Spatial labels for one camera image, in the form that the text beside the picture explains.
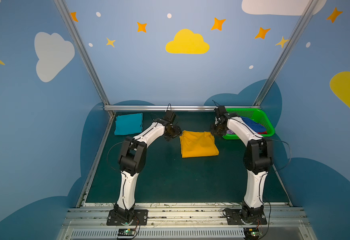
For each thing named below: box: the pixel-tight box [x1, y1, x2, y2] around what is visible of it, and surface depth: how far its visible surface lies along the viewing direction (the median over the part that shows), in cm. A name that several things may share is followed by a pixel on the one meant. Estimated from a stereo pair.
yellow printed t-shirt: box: [179, 130, 220, 158], surface depth 100 cm
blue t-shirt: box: [240, 116, 267, 133], surface depth 107 cm
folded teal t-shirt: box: [114, 112, 143, 136], surface depth 117 cm
